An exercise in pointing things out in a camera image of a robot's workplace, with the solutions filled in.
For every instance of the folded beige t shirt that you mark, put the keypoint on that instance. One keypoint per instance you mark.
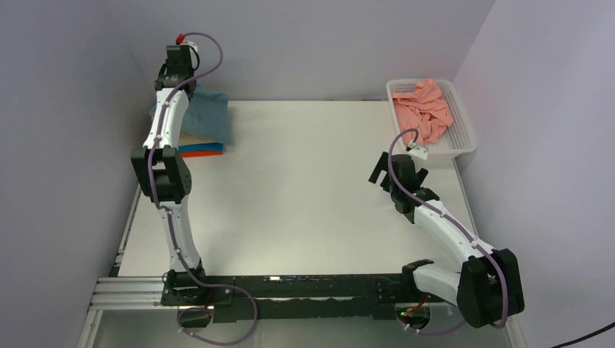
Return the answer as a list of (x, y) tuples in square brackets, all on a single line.
[(186, 139)]

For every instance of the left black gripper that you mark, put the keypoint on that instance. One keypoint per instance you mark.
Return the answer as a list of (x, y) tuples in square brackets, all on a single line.
[(170, 78)]

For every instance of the salmon pink t shirt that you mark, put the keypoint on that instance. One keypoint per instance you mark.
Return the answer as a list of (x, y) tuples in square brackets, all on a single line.
[(424, 109)]

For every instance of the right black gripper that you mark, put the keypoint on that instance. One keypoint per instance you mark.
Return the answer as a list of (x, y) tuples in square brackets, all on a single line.
[(398, 170)]

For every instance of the teal blue t shirt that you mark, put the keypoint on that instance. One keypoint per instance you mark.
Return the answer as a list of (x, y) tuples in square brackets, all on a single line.
[(207, 116)]

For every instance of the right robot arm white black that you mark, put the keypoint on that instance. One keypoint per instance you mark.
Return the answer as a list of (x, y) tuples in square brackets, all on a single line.
[(486, 287)]

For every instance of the folded orange t shirt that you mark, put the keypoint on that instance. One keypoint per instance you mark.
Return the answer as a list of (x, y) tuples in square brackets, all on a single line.
[(200, 153)]

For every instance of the folded blue t shirt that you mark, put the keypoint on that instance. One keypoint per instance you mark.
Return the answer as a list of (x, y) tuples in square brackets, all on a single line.
[(208, 147)]

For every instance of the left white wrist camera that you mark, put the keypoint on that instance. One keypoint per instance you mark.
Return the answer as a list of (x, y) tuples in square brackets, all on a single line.
[(182, 40)]

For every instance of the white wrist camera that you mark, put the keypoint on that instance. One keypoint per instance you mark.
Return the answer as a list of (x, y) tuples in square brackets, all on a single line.
[(417, 151), (182, 40)]

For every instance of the aluminium frame rail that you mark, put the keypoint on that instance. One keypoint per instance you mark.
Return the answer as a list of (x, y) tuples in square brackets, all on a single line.
[(136, 293)]

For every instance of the white plastic basket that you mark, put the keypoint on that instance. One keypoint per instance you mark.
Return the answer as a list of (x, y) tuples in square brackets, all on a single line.
[(458, 139)]

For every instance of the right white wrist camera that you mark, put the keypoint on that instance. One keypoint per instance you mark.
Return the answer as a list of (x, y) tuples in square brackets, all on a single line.
[(417, 151)]

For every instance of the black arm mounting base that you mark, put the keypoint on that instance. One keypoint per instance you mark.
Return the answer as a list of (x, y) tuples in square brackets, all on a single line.
[(233, 298)]

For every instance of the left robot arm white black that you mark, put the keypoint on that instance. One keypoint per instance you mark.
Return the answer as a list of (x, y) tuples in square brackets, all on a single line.
[(162, 173)]

